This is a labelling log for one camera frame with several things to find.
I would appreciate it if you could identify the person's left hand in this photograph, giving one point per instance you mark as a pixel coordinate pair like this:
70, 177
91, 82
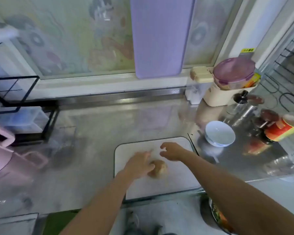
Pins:
139, 165

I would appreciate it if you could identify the person's right hand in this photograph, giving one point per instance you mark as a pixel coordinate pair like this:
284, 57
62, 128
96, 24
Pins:
176, 150

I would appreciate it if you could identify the brown potato piece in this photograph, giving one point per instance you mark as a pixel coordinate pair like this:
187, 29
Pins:
159, 169

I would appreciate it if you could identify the white bowl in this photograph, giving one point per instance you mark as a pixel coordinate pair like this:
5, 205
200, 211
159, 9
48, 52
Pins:
219, 133

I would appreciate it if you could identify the person's right forearm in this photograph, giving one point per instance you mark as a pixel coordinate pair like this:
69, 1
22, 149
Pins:
240, 193

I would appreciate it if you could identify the person's left forearm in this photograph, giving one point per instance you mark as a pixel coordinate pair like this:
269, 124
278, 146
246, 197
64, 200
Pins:
100, 208

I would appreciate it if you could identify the person's white left shoe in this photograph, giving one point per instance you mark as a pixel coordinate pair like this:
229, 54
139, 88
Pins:
132, 222

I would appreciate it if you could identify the metal bowl with scraps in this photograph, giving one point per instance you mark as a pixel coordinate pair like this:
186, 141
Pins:
210, 213

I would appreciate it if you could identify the white cutting board green rim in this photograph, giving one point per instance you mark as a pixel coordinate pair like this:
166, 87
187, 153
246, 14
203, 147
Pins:
176, 181

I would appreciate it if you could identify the clear container cream lid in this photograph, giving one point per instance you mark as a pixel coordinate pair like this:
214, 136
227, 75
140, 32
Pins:
195, 88

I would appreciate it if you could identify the cream plastic canister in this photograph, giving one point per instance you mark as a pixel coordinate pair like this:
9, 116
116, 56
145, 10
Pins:
218, 97

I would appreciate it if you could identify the glass bottle black cap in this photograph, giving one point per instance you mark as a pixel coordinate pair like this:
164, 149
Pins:
237, 102

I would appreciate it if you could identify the steel shaker brown cap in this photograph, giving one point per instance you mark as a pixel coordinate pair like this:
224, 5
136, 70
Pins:
254, 100

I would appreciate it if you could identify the glass jar red lid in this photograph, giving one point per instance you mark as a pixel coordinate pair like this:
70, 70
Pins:
267, 117

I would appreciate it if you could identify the purple lid food container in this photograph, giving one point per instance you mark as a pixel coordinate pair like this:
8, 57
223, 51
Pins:
233, 72

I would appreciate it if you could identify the black metal rack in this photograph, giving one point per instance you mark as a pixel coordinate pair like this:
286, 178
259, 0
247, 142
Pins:
51, 122

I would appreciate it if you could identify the green mat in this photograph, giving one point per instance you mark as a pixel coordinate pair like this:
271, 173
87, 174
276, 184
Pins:
59, 223

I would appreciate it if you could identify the sauce bottle red label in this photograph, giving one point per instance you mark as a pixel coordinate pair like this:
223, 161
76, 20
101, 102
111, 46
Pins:
282, 128

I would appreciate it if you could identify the purple plastic cutting board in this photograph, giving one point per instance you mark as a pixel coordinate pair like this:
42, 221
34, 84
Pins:
161, 36

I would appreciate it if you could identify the clear plastic storage box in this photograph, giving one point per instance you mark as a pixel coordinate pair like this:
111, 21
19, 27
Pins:
19, 120

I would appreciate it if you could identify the steel bin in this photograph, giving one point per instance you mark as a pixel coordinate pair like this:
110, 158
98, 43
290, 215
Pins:
12, 225

